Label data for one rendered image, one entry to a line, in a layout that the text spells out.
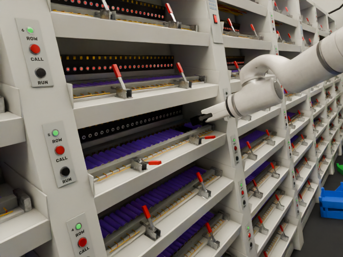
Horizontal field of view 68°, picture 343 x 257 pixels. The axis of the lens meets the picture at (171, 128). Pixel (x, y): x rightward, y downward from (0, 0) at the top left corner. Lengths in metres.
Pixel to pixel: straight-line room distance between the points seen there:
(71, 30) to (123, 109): 0.20
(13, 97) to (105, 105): 0.18
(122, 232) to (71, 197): 0.23
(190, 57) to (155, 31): 0.32
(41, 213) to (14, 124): 0.18
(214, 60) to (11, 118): 0.72
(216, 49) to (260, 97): 0.31
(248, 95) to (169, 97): 0.25
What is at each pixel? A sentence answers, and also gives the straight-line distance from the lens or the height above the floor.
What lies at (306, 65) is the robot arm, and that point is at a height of 1.12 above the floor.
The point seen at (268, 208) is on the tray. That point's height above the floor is 0.39.
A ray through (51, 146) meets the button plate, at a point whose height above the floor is 1.06.
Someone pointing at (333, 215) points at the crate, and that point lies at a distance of 2.35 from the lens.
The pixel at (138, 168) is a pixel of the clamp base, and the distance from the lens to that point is 0.67.
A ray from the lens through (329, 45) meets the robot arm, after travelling 0.67.
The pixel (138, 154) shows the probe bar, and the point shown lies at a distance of 0.71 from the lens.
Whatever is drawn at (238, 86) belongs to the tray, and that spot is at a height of 1.10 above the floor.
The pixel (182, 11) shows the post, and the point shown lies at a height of 1.43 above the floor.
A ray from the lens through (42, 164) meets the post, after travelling 0.52.
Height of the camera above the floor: 1.11
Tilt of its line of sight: 7 degrees down
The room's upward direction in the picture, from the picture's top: 11 degrees counter-clockwise
